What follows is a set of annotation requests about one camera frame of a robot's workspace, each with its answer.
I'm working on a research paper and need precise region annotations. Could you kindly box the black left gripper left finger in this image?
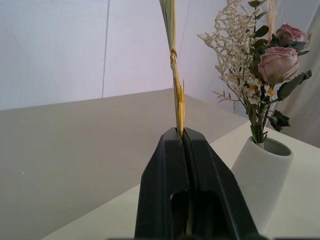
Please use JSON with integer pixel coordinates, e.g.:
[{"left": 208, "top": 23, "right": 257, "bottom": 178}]
[{"left": 134, "top": 127, "right": 191, "bottom": 240}]

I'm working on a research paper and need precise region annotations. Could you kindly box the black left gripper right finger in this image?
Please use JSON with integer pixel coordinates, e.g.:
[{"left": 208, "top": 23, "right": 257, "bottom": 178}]
[{"left": 183, "top": 127, "right": 260, "bottom": 240}]

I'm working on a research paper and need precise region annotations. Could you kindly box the dried yellow-green stem bouquet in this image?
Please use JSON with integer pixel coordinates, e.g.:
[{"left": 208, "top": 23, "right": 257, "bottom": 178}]
[{"left": 158, "top": 0, "right": 188, "bottom": 139}]

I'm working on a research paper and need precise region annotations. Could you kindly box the pink rose flower bouquet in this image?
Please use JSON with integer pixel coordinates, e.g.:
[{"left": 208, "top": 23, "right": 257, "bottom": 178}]
[{"left": 196, "top": 0, "right": 313, "bottom": 145}]

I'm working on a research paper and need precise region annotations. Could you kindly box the white ceramic vase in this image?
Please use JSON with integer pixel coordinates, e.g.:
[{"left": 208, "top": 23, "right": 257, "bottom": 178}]
[{"left": 230, "top": 136, "right": 295, "bottom": 233}]

